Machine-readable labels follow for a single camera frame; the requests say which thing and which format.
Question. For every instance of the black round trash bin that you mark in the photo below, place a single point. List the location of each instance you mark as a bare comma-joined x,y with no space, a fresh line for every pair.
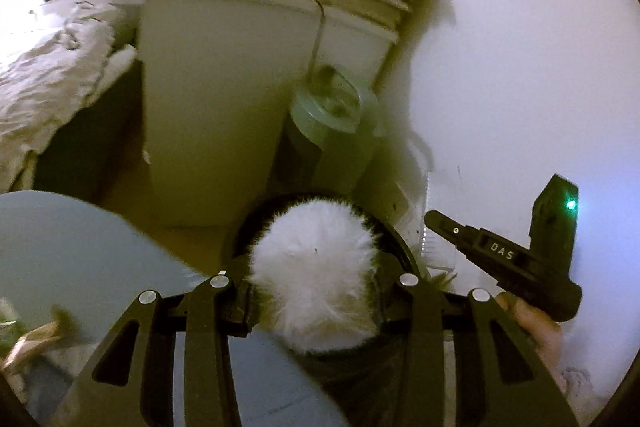
322,353

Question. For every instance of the right hand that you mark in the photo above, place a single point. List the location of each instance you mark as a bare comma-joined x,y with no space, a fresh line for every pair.
545,335

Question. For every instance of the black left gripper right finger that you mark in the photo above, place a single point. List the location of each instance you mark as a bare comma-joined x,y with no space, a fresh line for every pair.
465,362

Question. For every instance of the white patterned bed quilt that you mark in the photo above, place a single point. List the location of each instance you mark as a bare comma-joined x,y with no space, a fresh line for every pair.
68,70

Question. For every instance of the white tissue ball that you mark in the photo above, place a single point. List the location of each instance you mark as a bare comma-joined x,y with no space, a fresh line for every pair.
313,267

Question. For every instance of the white bedside cabinet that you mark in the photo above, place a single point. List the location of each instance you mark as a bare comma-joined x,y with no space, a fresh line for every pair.
217,81

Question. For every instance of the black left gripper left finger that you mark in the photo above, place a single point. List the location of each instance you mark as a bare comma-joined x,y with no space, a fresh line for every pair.
129,378

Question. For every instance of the grey sleeve cuff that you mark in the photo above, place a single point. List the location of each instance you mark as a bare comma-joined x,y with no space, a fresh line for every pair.
580,395

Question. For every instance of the green lidded kettle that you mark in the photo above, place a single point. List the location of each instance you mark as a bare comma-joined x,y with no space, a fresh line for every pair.
332,131

